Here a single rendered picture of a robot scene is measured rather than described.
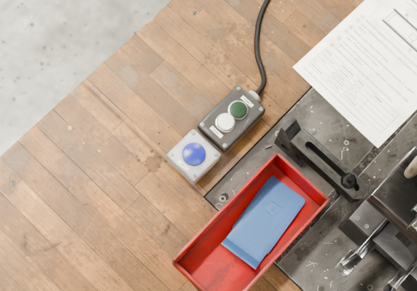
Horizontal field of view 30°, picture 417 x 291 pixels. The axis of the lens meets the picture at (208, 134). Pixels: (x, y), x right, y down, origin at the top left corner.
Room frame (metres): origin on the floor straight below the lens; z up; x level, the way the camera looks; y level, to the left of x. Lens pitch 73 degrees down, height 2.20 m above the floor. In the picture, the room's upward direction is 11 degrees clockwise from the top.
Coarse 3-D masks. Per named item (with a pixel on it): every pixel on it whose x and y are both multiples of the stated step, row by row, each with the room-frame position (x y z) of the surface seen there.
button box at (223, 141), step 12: (264, 0) 0.68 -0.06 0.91; (264, 72) 0.54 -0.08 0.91; (264, 84) 0.52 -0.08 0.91; (228, 96) 0.47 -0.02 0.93; (240, 96) 0.48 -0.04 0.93; (252, 96) 0.49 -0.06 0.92; (216, 108) 0.45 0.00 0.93; (228, 108) 0.45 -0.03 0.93; (252, 108) 0.46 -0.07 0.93; (264, 108) 0.47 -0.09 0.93; (204, 120) 0.42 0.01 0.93; (216, 120) 0.43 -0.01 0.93; (240, 120) 0.44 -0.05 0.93; (252, 120) 0.44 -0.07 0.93; (204, 132) 0.40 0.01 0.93; (216, 132) 0.41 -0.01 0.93; (228, 132) 0.41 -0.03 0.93; (240, 132) 0.41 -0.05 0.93; (216, 144) 0.39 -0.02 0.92; (228, 144) 0.39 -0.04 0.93
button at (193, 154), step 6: (192, 144) 0.38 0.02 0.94; (198, 144) 0.38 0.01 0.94; (186, 150) 0.36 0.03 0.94; (192, 150) 0.36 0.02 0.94; (198, 150) 0.37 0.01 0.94; (204, 150) 0.37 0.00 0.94; (186, 156) 0.35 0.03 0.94; (192, 156) 0.35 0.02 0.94; (198, 156) 0.36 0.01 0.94; (204, 156) 0.36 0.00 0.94; (186, 162) 0.34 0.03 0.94; (192, 162) 0.34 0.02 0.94; (198, 162) 0.35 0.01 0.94
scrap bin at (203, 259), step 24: (264, 168) 0.35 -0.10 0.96; (288, 168) 0.36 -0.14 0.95; (240, 192) 0.30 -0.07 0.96; (312, 192) 0.33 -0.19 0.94; (216, 216) 0.26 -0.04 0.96; (312, 216) 0.29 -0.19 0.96; (192, 240) 0.21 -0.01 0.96; (216, 240) 0.23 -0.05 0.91; (288, 240) 0.25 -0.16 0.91; (192, 264) 0.18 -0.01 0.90; (216, 264) 0.19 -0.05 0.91; (240, 264) 0.19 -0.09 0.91; (264, 264) 0.20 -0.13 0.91; (216, 288) 0.15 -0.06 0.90; (240, 288) 0.16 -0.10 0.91
